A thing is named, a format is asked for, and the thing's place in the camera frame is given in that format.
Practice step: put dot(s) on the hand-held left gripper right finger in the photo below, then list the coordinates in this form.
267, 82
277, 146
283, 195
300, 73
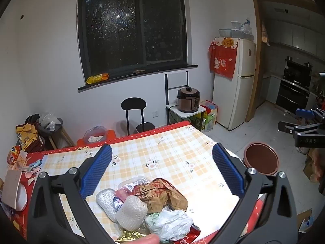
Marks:
227, 169

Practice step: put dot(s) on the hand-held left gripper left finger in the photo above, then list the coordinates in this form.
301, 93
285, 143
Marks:
97, 172

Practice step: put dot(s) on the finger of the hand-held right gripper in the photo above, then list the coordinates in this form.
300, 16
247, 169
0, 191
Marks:
304, 112
287, 127

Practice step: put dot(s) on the silver scouring pad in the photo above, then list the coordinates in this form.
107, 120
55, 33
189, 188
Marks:
106, 200

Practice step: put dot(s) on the blue pink snack bag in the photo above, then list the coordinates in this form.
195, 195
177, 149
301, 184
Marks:
119, 198

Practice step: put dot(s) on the white labelled plastic package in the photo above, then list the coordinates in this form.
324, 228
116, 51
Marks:
132, 181

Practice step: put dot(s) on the white foam net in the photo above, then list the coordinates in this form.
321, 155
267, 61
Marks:
132, 212

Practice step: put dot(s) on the brown paper bag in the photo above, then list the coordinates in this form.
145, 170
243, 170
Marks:
165, 195

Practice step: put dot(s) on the white plastic bag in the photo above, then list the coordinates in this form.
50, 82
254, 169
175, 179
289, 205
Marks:
170, 223

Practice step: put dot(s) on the person's right hand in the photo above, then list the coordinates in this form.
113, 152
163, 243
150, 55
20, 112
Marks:
318, 169

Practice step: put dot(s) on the person's left hand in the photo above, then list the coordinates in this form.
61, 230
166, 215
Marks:
149, 239

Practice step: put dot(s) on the black built-in oven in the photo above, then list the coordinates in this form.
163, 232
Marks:
294, 86

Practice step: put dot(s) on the orange plastic stool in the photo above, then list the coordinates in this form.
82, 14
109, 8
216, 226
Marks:
111, 136

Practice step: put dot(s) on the clear plastic cake lid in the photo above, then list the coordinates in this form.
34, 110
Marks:
95, 133

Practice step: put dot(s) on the colourful shopping bag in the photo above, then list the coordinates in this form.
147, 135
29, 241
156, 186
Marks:
210, 117

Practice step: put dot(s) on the white refrigerator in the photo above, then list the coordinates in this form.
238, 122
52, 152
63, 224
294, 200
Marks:
243, 86

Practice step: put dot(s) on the yellow plaid tablecloth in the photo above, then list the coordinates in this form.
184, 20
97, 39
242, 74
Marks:
165, 152

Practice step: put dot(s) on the pastel plastic spoons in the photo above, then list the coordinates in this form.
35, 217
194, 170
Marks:
31, 170

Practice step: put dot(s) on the gold foil wrapper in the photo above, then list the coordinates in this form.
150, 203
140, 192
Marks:
129, 235

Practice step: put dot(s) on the red drink can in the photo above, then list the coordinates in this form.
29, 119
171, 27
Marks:
194, 231

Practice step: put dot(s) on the crumpled clear plastic bags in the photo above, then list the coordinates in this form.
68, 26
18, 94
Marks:
49, 120

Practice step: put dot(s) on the black round chair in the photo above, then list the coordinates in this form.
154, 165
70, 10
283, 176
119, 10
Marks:
133, 104

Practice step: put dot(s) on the small white table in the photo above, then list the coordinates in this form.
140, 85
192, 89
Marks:
175, 110

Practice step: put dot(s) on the yellow brown snack bag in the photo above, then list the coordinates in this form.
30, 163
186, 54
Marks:
28, 137

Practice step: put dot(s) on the brown pressure cooker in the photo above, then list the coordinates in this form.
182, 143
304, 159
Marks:
188, 100

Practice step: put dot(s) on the white bowl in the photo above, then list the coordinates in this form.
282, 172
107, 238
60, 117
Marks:
22, 198

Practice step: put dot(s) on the cardboard box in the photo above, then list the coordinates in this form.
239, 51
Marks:
304, 221

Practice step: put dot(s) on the red snack packet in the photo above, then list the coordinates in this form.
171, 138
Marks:
14, 155

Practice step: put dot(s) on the red printed cloth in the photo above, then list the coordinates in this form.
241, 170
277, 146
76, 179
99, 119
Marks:
223, 61

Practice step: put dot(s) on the yellow snack packet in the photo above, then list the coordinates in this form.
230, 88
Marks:
97, 78

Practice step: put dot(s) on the clear plastic containers on fridge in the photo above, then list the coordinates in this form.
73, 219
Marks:
247, 29

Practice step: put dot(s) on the black metal rack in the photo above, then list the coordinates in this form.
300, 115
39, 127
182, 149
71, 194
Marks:
166, 89

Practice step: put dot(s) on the clear lidded container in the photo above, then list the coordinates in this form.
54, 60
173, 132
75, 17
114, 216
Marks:
236, 29

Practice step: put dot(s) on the white plastic basin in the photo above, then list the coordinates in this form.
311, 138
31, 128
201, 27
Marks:
225, 32

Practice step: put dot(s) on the black window sill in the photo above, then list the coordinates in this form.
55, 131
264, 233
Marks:
165, 70

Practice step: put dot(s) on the dark window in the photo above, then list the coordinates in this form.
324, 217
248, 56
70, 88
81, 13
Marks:
114, 30

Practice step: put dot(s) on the wooden door frame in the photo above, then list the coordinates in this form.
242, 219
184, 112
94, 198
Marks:
256, 56

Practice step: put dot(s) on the white wall socket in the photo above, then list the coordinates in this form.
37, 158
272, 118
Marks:
155, 113

